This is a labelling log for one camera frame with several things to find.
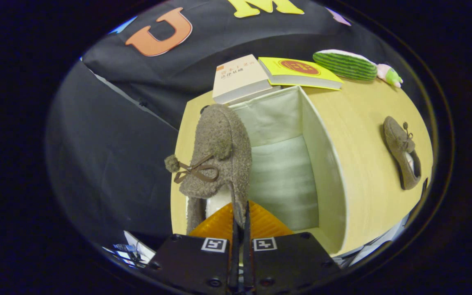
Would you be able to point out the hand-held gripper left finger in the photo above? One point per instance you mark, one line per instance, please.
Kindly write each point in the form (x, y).
(234, 254)

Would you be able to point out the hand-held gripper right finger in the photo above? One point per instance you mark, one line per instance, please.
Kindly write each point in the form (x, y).
(248, 258)

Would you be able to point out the pale green fabric storage box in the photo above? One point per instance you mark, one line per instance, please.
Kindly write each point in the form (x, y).
(285, 180)

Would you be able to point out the brown fuzzy shoe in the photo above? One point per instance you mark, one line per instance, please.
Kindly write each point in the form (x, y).
(398, 143)
(219, 135)

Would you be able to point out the white paper sheet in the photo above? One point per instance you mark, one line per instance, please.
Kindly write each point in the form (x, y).
(141, 248)

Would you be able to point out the blue printed packet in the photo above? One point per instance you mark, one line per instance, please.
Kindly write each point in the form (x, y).
(123, 248)

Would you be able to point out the beige book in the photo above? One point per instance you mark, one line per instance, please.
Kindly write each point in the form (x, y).
(238, 78)

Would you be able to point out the yellow book with red circle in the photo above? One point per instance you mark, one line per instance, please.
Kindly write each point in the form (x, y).
(297, 69)

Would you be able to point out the watermelon slice plush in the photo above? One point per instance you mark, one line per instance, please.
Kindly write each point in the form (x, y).
(346, 65)

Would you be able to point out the pink and green plush toy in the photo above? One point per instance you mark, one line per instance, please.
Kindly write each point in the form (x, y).
(391, 76)

